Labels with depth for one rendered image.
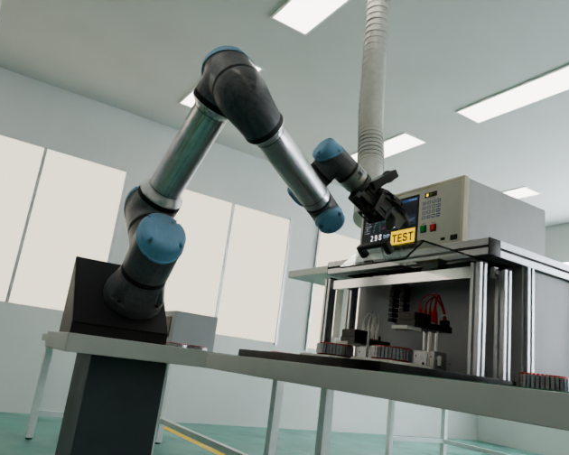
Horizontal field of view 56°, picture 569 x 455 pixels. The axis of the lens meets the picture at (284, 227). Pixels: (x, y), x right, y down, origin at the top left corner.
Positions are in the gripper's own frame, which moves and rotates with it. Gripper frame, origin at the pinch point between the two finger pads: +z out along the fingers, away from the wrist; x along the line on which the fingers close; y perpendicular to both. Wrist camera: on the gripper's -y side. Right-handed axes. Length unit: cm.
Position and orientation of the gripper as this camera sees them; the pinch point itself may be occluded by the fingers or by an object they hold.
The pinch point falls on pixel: (405, 222)
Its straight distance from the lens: 159.8
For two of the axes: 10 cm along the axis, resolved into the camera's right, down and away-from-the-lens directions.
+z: 7.0, 6.2, 3.4
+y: -4.7, 7.7, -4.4
